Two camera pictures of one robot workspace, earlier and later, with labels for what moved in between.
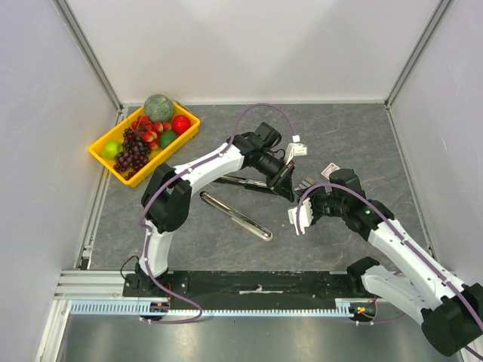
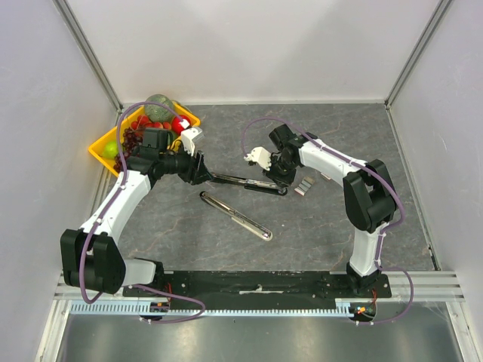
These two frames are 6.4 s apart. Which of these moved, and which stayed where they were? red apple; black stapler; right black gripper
Moved: right black gripper
Stayed: red apple; black stapler
